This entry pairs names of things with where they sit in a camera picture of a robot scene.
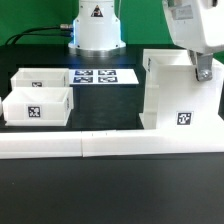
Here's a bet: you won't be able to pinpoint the white front drawer tray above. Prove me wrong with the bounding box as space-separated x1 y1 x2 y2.
2 87 74 126

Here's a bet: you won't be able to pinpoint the white drawer tray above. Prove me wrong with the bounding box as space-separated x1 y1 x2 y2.
2 87 74 126
11 68 69 88

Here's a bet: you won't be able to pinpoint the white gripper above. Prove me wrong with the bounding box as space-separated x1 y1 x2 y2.
162 0 224 82

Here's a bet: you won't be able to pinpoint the white left edge block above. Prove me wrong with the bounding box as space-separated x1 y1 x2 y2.
0 97 3 117

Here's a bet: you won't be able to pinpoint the black cables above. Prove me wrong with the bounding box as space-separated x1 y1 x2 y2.
4 23 75 46

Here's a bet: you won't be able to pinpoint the white drawer cabinet box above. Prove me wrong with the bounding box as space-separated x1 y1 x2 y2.
140 49 224 129

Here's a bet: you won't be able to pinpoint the white marker sheet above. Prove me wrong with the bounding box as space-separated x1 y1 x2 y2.
69 69 139 85

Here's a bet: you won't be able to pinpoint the white front barrier rail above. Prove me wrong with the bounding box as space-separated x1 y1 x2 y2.
0 128 224 159

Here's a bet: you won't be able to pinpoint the white rear drawer tray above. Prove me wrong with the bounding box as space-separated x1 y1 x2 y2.
11 68 69 88

